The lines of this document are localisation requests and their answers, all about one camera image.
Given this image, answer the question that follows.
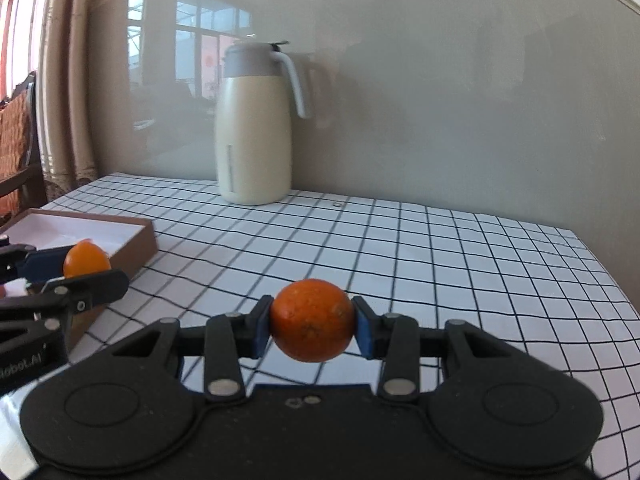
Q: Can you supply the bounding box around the small orange kumquat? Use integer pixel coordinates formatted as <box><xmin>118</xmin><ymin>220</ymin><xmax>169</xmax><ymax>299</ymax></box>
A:
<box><xmin>63</xmin><ymin>240</ymin><xmax>112</xmax><ymax>278</ymax></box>

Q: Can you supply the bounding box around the orange tangerine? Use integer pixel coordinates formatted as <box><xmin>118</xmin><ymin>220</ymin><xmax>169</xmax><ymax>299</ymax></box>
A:
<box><xmin>269</xmin><ymin>278</ymin><xmax>356</xmax><ymax>363</ymax></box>

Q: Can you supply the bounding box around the wooden sofa woven back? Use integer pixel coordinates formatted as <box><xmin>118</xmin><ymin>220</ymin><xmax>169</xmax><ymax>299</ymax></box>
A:
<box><xmin>1</xmin><ymin>72</ymin><xmax>47</xmax><ymax>224</ymax></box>

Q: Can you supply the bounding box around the white tray brown rim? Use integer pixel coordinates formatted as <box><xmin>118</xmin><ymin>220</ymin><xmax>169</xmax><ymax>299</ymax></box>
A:
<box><xmin>0</xmin><ymin>207</ymin><xmax>158</xmax><ymax>351</ymax></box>

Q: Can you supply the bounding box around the checkered white tablecloth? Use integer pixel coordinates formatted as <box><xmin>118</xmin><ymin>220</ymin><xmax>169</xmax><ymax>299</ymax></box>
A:
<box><xmin>1</xmin><ymin>174</ymin><xmax>639</xmax><ymax>479</ymax></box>

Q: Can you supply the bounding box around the beige lace curtain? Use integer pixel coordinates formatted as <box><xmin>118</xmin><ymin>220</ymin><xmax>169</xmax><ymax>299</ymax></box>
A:
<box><xmin>0</xmin><ymin>0</ymin><xmax>109</xmax><ymax>196</ymax></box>

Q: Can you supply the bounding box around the cream thermos jug grey lid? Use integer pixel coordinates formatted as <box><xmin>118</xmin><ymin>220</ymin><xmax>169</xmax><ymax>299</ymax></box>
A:
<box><xmin>215</xmin><ymin>41</ymin><xmax>312</xmax><ymax>206</ymax></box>

